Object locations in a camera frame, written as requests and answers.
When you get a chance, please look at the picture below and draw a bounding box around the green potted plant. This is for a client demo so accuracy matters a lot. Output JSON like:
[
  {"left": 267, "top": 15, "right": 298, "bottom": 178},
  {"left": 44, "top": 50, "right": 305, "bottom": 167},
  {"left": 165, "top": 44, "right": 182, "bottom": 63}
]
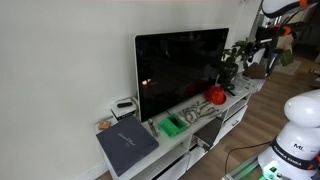
[{"left": 217, "top": 39, "right": 249, "bottom": 87}]

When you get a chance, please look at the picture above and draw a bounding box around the small orange brown object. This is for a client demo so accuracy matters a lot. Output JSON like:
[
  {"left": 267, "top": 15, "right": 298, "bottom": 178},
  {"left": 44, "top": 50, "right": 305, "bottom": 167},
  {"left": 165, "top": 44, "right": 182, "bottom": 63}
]
[{"left": 98, "top": 121, "right": 111, "bottom": 130}]

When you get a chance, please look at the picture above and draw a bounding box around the dark grey flat box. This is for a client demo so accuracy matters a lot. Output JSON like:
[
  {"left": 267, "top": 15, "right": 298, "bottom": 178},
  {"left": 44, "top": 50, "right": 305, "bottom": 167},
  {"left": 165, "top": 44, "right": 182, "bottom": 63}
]
[{"left": 96, "top": 116, "right": 159, "bottom": 176}]

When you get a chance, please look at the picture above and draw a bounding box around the silver metal stick object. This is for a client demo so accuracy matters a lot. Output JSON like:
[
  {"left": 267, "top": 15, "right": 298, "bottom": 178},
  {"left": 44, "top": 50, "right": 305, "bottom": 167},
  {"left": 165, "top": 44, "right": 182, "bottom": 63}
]
[{"left": 148, "top": 119, "right": 159, "bottom": 137}]

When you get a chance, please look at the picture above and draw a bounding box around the black floor cable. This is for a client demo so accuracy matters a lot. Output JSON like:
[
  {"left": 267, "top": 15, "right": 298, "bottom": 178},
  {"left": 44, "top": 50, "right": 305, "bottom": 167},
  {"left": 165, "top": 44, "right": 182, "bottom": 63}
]
[{"left": 224, "top": 140, "right": 273, "bottom": 176}]

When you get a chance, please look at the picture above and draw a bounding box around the red hat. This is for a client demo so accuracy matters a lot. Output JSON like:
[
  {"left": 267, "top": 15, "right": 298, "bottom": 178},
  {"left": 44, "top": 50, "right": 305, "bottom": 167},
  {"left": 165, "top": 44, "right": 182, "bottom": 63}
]
[{"left": 204, "top": 86, "right": 226, "bottom": 105}]

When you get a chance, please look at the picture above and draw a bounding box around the black remote control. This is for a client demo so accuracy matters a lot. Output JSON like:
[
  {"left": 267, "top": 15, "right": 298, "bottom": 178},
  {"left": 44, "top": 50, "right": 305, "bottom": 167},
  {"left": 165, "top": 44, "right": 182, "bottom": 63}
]
[{"left": 117, "top": 102, "right": 133, "bottom": 108}]

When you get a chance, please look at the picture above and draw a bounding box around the black flat screen television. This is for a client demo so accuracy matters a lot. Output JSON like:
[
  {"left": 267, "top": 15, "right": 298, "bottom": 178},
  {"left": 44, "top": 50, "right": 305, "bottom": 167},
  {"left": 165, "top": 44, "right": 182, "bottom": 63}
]
[{"left": 134, "top": 28, "right": 229, "bottom": 121}]

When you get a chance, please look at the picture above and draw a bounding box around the brown box on stand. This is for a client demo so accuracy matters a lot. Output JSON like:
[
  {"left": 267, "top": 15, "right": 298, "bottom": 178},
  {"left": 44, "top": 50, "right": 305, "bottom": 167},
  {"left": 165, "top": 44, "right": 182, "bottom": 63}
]
[{"left": 243, "top": 63, "right": 266, "bottom": 79}]

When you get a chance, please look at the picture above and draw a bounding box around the clear plastic container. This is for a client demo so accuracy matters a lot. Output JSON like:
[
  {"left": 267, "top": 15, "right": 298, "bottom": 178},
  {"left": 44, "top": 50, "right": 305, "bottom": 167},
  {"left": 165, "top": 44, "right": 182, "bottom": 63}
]
[{"left": 233, "top": 75, "right": 265, "bottom": 93}]

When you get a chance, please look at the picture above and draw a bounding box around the grey white striped cloth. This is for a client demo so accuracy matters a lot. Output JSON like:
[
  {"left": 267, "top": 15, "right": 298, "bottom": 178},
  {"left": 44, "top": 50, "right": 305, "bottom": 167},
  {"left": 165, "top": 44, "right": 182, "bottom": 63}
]
[{"left": 178, "top": 101, "right": 221, "bottom": 124}]

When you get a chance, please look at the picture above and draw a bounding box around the white tv stand cabinet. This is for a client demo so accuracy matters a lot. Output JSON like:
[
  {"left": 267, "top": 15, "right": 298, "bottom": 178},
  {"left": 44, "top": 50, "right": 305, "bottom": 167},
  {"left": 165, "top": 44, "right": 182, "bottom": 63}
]
[{"left": 104, "top": 88, "right": 252, "bottom": 180}]

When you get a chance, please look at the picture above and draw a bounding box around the green plastic box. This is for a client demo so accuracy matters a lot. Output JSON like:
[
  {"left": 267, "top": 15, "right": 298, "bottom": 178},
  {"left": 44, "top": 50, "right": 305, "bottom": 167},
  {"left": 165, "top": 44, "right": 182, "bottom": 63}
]
[{"left": 158, "top": 114, "right": 187, "bottom": 137}]

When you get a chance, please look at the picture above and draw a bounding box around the white set-top box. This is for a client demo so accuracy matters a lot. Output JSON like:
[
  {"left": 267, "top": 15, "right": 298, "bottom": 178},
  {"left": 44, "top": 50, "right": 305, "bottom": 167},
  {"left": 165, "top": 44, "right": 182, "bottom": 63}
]
[{"left": 110, "top": 99, "right": 137, "bottom": 120}]

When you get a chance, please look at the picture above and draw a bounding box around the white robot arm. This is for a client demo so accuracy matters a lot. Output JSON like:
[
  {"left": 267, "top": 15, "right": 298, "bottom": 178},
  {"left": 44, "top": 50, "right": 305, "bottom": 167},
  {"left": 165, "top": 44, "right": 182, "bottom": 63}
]
[{"left": 258, "top": 89, "right": 320, "bottom": 180}]

